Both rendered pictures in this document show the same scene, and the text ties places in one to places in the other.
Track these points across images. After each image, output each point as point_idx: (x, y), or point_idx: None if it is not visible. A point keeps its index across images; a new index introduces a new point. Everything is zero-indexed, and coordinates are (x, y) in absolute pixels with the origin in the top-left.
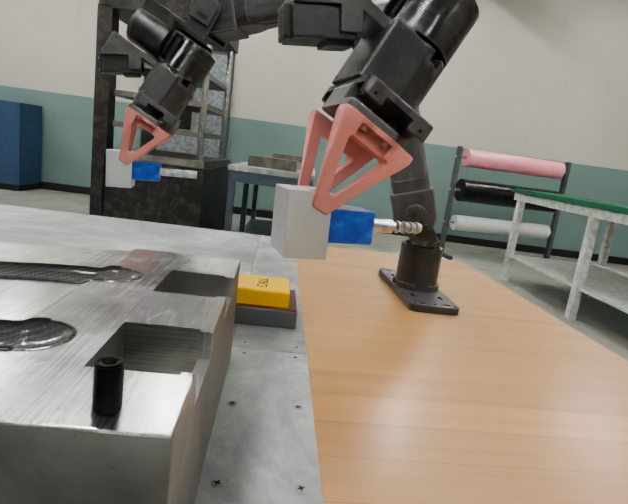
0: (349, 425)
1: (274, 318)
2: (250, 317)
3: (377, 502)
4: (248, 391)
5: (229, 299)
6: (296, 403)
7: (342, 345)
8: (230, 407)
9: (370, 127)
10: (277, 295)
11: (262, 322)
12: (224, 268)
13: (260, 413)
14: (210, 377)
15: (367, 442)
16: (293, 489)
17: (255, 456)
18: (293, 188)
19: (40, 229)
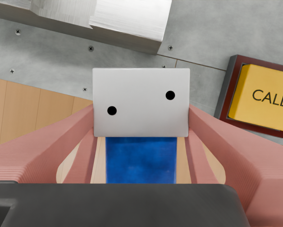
0: (67, 115)
1: (219, 102)
2: (225, 81)
3: (5, 106)
4: (105, 61)
5: (87, 25)
6: (89, 89)
7: (182, 152)
8: (86, 47)
9: None
10: (235, 106)
11: (221, 92)
12: (121, 19)
13: (78, 64)
14: None
15: (51, 120)
16: (12, 67)
17: (37, 54)
18: (113, 79)
19: None
